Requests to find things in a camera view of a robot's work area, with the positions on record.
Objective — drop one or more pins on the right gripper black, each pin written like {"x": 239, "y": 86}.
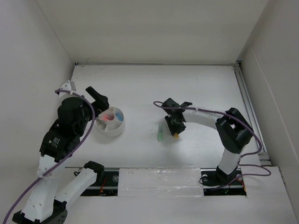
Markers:
{"x": 174, "y": 129}

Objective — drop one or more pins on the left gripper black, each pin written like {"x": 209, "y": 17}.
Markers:
{"x": 101, "y": 103}

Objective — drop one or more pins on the thin red pen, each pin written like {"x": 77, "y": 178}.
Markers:
{"x": 108, "y": 116}

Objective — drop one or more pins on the black handled scissors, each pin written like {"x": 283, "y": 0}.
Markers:
{"x": 101, "y": 123}

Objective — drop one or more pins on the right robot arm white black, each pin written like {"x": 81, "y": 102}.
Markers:
{"x": 233, "y": 129}

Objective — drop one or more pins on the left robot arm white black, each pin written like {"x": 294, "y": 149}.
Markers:
{"x": 46, "y": 205}

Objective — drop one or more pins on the green highlighter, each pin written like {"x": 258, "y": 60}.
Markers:
{"x": 160, "y": 132}

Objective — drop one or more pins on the white round divided organizer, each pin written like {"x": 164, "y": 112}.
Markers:
{"x": 114, "y": 127}

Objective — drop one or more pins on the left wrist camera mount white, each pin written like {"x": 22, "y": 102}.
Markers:
{"x": 67, "y": 87}

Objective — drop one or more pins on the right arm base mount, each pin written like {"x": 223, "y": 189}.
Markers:
{"x": 216, "y": 186}

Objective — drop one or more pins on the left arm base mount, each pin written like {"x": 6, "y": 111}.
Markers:
{"x": 106, "y": 186}

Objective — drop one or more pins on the aluminium rail right side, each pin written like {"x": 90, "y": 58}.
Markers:
{"x": 252, "y": 119}

